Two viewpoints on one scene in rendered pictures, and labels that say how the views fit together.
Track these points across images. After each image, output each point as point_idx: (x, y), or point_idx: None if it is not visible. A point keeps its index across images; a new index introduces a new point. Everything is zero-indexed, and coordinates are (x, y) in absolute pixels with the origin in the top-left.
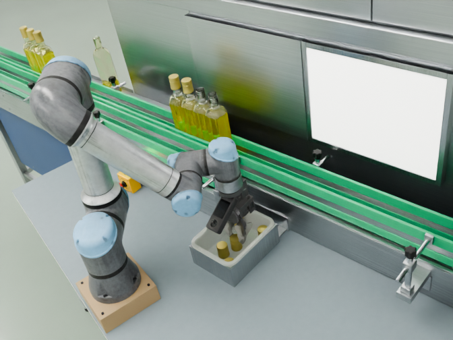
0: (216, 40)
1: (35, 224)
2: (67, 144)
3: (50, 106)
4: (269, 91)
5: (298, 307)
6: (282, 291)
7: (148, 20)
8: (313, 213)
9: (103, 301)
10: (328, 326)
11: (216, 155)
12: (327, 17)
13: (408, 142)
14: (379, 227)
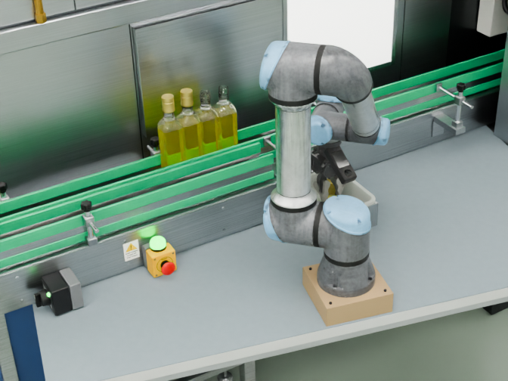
0: (180, 39)
1: (161, 364)
2: (367, 94)
3: (357, 60)
4: (244, 66)
5: (419, 197)
6: (397, 201)
7: (52, 69)
8: None
9: (371, 286)
10: (447, 188)
11: None
12: None
13: (370, 39)
14: (401, 109)
